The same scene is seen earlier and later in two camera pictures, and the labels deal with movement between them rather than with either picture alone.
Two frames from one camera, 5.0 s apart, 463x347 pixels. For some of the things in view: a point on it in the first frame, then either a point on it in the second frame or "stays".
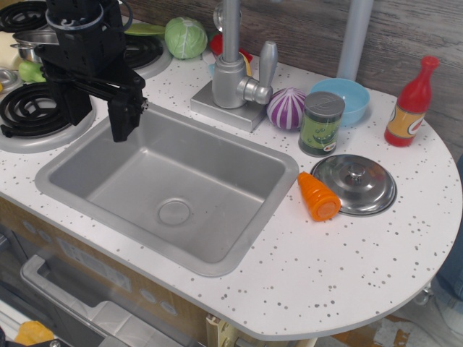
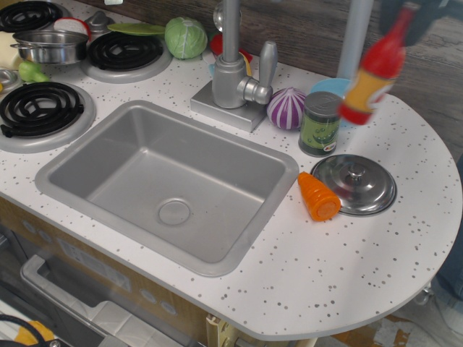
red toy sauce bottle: x=413 y=102 to x=377 y=71
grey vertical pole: x=357 y=24 stays
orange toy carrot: x=322 y=205 stays
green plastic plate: x=145 y=29 stays
